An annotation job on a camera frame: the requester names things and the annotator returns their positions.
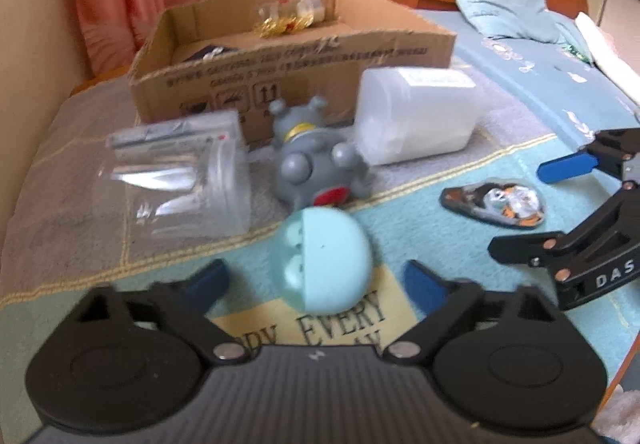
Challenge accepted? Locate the grey cartoon toy figure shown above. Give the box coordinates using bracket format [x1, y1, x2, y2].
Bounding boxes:
[267, 96, 376, 212]

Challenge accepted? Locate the clear bottle of golden capsules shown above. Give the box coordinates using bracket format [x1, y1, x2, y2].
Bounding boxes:
[255, 0, 328, 38]

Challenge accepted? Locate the light blue egg-shaped case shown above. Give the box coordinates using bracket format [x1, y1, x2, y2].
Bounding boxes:
[267, 206, 376, 315]

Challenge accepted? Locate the black digital timer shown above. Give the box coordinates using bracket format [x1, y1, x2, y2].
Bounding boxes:
[172, 42, 241, 65]

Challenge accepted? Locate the white plastic bottle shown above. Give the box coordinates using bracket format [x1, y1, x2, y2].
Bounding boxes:
[352, 68, 493, 167]

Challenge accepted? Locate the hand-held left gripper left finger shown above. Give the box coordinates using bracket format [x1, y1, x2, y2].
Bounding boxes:
[72, 259, 248, 366]

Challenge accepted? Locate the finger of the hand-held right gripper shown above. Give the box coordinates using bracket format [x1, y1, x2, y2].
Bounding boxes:
[487, 181, 640, 275]
[537, 126, 640, 185]

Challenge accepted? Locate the blue floral bed sheet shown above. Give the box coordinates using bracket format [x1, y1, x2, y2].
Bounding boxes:
[415, 8, 640, 145]

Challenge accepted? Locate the clear plastic jar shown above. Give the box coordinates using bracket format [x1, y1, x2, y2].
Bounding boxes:
[105, 110, 253, 239]

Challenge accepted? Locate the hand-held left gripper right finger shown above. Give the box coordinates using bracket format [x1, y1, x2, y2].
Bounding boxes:
[381, 260, 563, 366]

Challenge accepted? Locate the white cloth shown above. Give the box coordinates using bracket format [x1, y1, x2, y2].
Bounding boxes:
[575, 12, 640, 99]

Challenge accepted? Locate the brown cardboard box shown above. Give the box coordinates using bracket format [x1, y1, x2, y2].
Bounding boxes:
[127, 0, 458, 147]

